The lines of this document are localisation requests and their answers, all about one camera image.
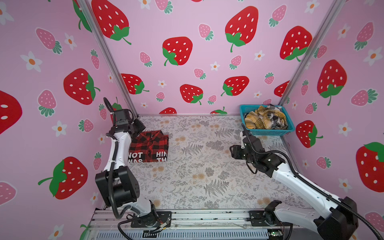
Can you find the red black plaid shirt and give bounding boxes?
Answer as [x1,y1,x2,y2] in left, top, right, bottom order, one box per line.
[128,130,169,163]

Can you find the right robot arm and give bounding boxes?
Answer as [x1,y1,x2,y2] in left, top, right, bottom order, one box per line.
[230,131,359,240]

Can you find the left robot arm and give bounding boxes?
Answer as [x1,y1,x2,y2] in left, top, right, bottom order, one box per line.
[95,109,172,230]

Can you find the yellow plaid shirt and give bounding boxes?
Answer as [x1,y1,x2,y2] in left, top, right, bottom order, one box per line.
[245,105,289,130]

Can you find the teal plastic basket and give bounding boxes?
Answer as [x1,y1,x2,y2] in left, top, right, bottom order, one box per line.
[240,105,295,136]

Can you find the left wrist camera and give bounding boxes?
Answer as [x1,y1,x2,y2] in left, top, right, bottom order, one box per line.
[114,109,134,124]

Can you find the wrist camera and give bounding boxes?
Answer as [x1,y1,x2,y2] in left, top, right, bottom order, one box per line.
[114,109,134,124]
[241,135,263,152]

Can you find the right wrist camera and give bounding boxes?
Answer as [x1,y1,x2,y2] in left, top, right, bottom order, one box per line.
[241,135,263,152]

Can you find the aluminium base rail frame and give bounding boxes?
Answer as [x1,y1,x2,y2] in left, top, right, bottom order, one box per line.
[81,209,321,240]

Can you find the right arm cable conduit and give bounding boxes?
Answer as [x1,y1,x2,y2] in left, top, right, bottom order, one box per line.
[240,122,383,240]

